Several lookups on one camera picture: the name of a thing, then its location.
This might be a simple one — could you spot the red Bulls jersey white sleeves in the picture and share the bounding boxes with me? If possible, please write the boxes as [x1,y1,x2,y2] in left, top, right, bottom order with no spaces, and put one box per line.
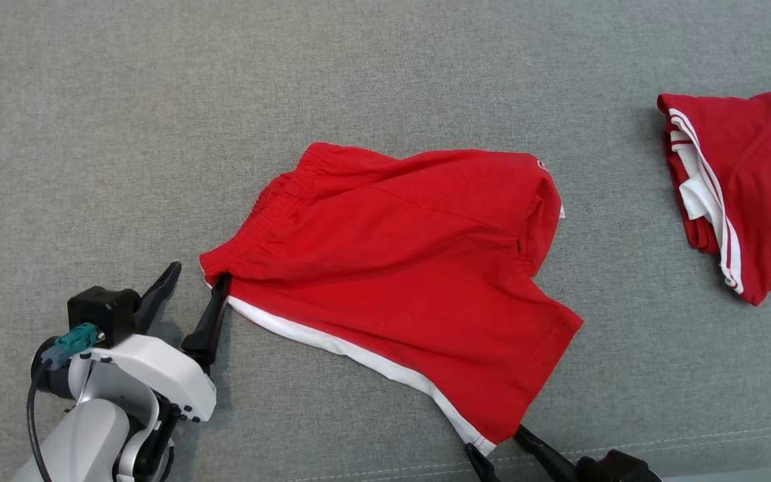
[657,88,771,307]

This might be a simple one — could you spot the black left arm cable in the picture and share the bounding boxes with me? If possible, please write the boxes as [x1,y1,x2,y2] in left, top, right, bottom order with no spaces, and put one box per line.
[26,358,58,482]

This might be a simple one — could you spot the teal left camera cable connector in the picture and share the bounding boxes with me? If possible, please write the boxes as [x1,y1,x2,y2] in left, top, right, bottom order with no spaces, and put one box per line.
[41,323,105,372]

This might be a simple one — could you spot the red shorts white stripe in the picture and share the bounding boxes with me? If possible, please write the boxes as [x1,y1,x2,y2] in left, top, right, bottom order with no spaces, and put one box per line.
[199,141,585,457]

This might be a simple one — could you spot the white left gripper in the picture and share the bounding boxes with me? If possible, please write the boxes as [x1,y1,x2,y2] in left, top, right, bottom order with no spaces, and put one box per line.
[66,261,232,424]

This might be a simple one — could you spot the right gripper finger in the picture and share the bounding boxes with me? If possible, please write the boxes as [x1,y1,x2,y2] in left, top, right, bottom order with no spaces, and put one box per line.
[464,442,502,482]
[513,425,582,482]

